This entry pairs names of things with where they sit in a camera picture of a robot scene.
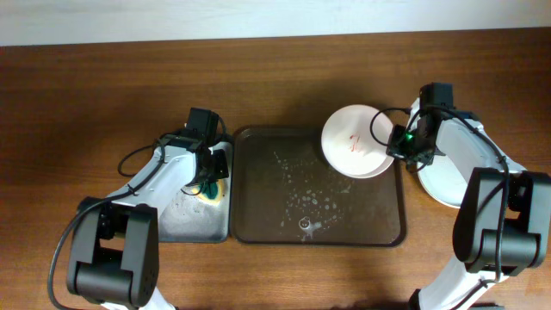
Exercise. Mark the small grey soapy tray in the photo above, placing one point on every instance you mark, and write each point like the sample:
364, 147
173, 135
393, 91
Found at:
187, 219

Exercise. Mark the white plate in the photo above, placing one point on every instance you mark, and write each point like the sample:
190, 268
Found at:
444, 183

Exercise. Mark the large brown tray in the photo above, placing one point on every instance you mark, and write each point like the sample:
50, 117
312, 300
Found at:
284, 192

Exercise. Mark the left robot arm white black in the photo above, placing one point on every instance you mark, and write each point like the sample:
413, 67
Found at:
114, 258

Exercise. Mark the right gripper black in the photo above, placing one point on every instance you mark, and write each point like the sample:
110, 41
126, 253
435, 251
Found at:
395, 148

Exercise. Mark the green yellow sponge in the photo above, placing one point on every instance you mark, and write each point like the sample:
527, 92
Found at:
210, 193

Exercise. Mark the pink plate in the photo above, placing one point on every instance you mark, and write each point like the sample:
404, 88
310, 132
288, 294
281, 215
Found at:
348, 145

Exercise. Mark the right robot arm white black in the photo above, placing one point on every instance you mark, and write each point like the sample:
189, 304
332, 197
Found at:
503, 222

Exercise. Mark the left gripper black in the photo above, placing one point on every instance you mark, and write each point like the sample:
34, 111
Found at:
221, 167

